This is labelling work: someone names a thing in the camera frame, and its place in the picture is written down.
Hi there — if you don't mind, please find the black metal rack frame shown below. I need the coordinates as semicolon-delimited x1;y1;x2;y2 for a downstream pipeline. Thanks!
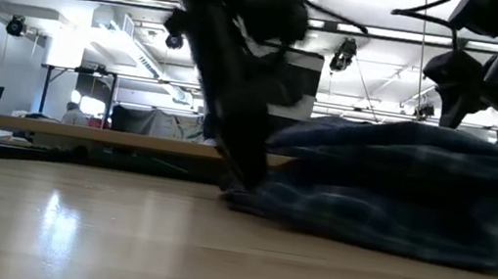
33;60;120;131

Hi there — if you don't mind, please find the grey draped cover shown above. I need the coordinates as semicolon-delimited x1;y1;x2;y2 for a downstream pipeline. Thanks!
108;103;207;145

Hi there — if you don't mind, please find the thin tan hanging cord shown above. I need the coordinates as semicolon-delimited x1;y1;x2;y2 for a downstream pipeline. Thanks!
404;0;442;125

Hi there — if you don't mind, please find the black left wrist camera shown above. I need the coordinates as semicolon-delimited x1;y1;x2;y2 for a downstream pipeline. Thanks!
236;0;314;51

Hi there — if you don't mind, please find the dark garment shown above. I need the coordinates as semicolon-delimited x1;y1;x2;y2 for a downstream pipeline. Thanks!
214;95;498;275

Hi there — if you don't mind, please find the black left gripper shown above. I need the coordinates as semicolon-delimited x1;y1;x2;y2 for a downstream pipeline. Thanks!
110;0;321;199

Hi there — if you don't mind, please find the person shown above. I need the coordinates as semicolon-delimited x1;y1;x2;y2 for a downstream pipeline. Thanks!
61;100;91;128

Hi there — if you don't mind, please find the black ceiling-mounted camera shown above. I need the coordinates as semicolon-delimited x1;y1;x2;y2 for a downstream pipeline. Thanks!
3;14;29;40
329;34;360;75
412;100;436;123
163;30;187;52

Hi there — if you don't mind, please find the navy striped fabric laundry bin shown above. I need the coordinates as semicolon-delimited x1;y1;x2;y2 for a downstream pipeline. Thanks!
261;46;326;125

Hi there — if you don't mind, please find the beige desk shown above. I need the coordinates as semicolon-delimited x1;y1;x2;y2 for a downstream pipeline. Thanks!
0;113;299;173

